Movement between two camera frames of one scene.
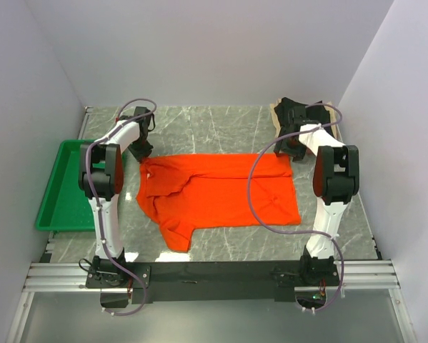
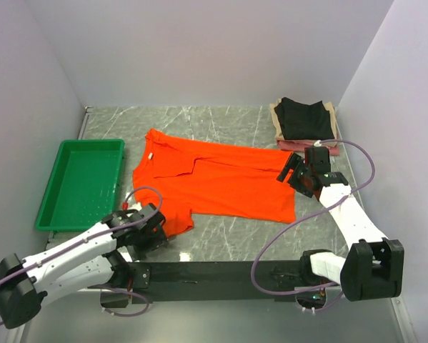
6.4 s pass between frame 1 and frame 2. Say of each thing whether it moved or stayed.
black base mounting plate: stayed
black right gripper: moved
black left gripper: moved
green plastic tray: stayed
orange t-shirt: moved
